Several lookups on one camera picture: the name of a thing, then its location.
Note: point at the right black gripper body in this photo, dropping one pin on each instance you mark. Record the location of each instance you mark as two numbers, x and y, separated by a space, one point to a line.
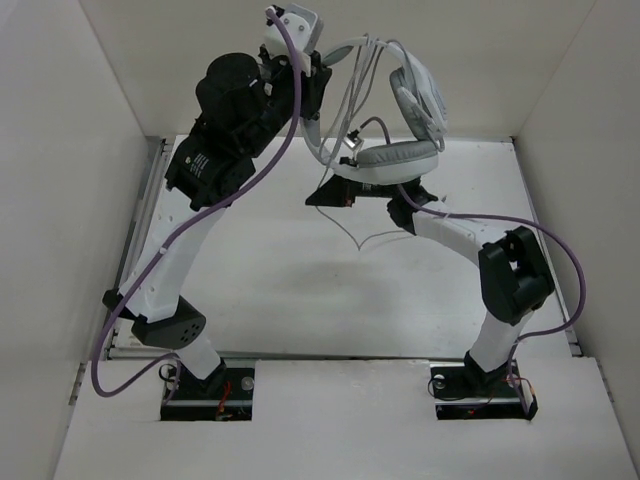
383 191

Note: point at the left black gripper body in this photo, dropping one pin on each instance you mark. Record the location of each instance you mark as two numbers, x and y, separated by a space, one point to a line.
279 89

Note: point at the white grey headphones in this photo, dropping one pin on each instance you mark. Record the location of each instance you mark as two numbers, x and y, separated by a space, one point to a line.
393 99

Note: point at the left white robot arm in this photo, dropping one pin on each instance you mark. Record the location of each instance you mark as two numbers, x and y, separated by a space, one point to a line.
199 185

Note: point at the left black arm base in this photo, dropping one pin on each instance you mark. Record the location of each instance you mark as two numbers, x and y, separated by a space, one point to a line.
184 400

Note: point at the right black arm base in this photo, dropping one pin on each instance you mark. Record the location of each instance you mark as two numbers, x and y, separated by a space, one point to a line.
500 398

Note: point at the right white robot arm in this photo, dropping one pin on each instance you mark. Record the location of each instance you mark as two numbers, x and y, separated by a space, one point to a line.
514 276

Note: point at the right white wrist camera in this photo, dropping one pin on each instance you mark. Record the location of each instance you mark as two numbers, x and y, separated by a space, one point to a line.
354 142

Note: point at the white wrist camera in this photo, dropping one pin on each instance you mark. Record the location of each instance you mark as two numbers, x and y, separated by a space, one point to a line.
303 25
354 142

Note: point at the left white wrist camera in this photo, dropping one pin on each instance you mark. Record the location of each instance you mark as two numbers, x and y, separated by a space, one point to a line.
303 25

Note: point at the aluminium side rail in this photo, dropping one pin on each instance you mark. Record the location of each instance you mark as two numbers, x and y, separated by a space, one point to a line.
120 343

